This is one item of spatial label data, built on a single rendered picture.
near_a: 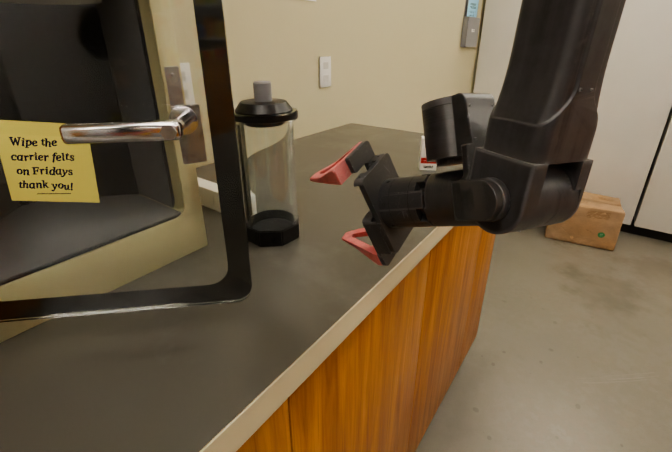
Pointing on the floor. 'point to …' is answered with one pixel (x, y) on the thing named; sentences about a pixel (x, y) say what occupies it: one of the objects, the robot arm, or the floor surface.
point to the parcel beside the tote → (591, 223)
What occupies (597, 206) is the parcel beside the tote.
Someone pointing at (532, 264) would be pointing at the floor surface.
